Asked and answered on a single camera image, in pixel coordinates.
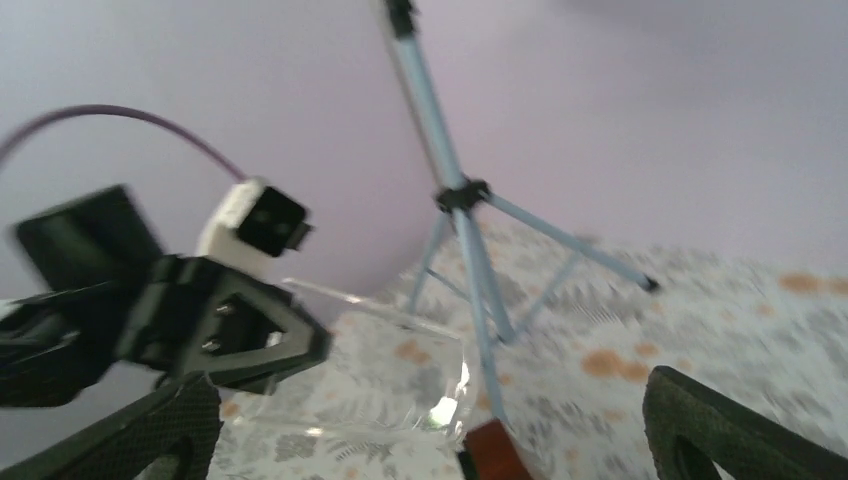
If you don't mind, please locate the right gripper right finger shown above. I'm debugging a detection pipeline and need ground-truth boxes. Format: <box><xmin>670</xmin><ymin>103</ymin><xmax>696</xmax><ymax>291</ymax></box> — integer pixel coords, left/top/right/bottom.
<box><xmin>642</xmin><ymin>366</ymin><xmax>847</xmax><ymax>480</ymax></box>

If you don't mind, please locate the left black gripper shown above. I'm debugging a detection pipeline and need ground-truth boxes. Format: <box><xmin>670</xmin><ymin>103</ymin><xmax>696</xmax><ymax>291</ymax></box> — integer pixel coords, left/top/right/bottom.
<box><xmin>1</xmin><ymin>255</ymin><xmax>332</xmax><ymax>408</ymax></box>

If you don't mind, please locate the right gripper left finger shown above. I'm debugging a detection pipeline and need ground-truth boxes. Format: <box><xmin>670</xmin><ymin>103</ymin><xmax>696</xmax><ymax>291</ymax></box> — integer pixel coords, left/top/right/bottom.
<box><xmin>1</xmin><ymin>374</ymin><xmax>222</xmax><ymax>479</ymax></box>

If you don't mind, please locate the clear plastic metronome cover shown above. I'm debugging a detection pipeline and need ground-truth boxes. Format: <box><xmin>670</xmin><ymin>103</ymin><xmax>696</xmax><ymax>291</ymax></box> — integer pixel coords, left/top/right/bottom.
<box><xmin>229</xmin><ymin>278</ymin><xmax>479</xmax><ymax>449</ymax></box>

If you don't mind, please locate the brown wooden metronome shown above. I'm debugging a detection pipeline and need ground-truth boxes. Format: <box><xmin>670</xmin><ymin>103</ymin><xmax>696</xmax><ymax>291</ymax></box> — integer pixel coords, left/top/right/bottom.
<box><xmin>457</xmin><ymin>419</ymin><xmax>534</xmax><ymax>480</ymax></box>

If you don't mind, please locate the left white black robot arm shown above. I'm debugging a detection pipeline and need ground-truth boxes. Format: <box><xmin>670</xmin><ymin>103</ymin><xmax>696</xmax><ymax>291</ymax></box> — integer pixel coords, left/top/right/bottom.
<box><xmin>1</xmin><ymin>185</ymin><xmax>332</xmax><ymax>408</ymax></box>

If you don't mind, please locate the floral patterned table mat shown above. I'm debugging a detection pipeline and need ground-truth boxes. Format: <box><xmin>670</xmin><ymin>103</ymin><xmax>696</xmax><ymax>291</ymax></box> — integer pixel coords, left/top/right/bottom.
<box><xmin>209</xmin><ymin>247</ymin><xmax>847</xmax><ymax>479</ymax></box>

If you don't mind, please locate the light blue music stand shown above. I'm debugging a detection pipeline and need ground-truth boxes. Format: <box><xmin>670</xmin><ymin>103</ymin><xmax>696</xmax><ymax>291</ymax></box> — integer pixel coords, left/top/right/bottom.
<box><xmin>381</xmin><ymin>0</ymin><xmax>660</xmax><ymax>422</ymax></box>

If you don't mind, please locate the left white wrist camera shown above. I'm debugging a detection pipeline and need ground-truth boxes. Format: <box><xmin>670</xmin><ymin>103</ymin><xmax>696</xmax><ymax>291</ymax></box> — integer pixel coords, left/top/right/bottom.
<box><xmin>195</xmin><ymin>177</ymin><xmax>313</xmax><ymax>280</ymax></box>

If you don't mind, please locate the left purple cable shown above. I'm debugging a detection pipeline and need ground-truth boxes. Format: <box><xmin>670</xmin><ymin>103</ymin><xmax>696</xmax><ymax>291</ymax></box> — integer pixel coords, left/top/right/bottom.
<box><xmin>0</xmin><ymin>103</ymin><xmax>250</xmax><ymax>183</ymax></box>

